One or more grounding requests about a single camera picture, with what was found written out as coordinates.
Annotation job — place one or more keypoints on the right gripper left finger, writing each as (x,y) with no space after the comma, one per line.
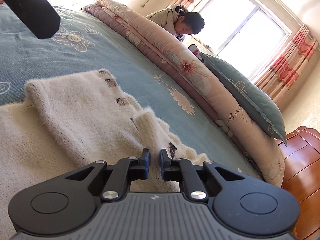
(122,174)

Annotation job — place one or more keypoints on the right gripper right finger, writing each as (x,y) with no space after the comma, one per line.
(184,172)

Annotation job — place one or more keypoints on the cream knit sweater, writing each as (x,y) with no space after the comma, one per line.
(67,122)

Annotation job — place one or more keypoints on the blue floral bed sheet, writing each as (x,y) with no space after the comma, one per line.
(84,43)

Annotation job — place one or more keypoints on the pink floral quilt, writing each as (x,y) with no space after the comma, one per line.
(240,118)

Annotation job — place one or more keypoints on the grey-green pillow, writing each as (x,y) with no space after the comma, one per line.
(257,104)

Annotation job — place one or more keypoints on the white red cylindrical can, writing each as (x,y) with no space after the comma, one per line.
(194,49)

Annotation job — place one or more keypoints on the orange wooden headboard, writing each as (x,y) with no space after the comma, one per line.
(301,178)

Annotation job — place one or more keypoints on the person in beige jacket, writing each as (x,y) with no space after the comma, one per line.
(178,21)

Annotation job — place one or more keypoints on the window with white frame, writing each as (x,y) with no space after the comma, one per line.
(248,34)

